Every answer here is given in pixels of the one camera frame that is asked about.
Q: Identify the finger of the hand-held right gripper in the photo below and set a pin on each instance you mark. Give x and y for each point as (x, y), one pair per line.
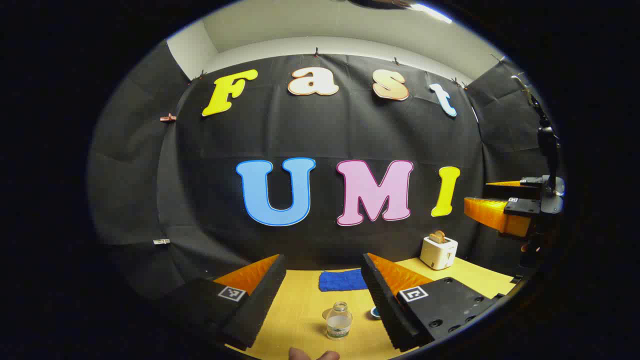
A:
(520, 182)
(492, 212)

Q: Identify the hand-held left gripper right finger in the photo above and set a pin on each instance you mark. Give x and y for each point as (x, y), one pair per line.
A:
(387, 310)

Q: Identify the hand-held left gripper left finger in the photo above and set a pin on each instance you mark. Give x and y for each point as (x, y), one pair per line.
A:
(260, 305)

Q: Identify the dark green teacup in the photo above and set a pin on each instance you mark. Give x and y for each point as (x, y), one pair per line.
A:
(375, 313)

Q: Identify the clear plastic water bottle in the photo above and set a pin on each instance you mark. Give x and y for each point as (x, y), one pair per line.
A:
(338, 322)

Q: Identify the blue cloth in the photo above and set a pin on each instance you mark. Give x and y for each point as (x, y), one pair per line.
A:
(342, 281)

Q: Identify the toast slice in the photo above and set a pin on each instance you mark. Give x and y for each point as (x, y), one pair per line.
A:
(438, 236)

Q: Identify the white toaster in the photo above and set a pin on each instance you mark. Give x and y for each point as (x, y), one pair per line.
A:
(437, 254)

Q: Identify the black backdrop cloth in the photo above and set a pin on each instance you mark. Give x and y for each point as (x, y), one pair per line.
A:
(325, 130)

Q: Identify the red clip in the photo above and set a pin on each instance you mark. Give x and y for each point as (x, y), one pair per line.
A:
(168, 118)

